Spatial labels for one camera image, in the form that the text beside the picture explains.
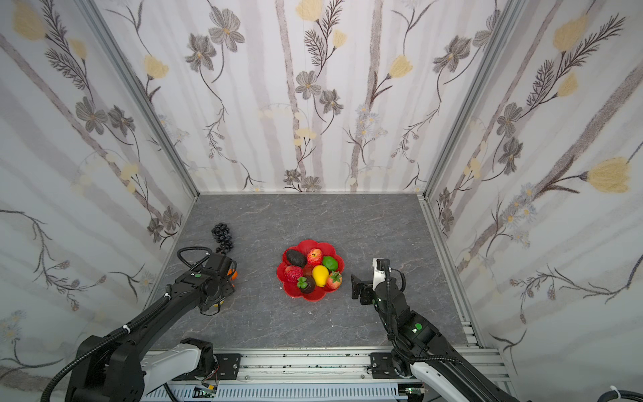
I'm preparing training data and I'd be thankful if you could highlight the dark brown avocado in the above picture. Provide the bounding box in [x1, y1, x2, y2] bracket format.
[296, 276, 316, 295]

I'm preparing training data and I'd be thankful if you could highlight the black avocado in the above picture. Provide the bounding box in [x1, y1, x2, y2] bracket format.
[286, 250, 307, 268]

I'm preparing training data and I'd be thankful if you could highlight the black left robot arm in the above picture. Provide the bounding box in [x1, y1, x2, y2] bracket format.
[40, 251, 237, 401]

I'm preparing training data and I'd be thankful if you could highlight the yellow lemon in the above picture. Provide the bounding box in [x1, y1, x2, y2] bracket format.
[312, 265, 330, 288]

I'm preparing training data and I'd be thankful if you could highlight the red apple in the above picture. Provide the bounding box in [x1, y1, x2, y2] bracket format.
[306, 248, 324, 267]

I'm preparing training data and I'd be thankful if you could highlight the red strawberry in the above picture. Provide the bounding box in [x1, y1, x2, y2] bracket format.
[326, 271, 343, 291]

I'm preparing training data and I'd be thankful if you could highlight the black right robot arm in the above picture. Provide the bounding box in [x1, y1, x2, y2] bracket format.
[351, 276, 517, 401]

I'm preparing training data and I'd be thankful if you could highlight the red flower-shaped plate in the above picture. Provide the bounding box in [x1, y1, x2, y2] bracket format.
[276, 240, 345, 302]

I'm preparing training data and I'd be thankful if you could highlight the black grape bunch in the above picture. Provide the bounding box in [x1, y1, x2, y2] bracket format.
[211, 223, 234, 255]

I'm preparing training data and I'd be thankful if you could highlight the green lime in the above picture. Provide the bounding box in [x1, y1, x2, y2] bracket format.
[323, 256, 339, 272]

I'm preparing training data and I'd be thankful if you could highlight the dark red wrinkled fruit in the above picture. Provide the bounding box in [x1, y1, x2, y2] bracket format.
[284, 266, 304, 283]

